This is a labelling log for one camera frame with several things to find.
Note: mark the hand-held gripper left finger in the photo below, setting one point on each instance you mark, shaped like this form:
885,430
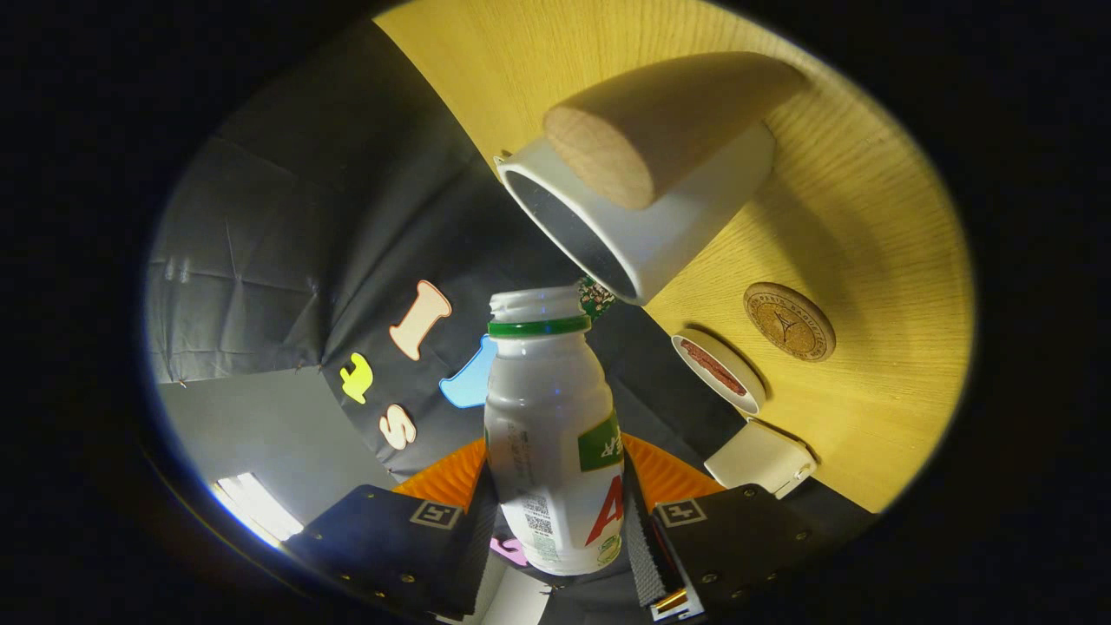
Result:
464,564

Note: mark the red sausage slices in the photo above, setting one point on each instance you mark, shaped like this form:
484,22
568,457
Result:
712,367

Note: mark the white oval plate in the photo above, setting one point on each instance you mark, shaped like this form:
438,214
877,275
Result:
742,365

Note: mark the white juice bottle green label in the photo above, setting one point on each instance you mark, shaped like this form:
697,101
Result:
547,408

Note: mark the clear plastic water bottle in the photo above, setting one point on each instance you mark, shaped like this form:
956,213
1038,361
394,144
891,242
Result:
597,298

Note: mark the wooden table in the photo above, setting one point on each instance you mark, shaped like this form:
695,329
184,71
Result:
868,217

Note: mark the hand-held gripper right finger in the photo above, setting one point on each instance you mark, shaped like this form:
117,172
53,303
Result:
647,564

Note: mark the black backdrop cloth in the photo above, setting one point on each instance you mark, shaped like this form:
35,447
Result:
260,243

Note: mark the white toaster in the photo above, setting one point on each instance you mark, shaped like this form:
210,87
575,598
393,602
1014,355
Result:
755,458

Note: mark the round cork coaster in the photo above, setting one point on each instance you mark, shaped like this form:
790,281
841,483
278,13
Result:
789,322

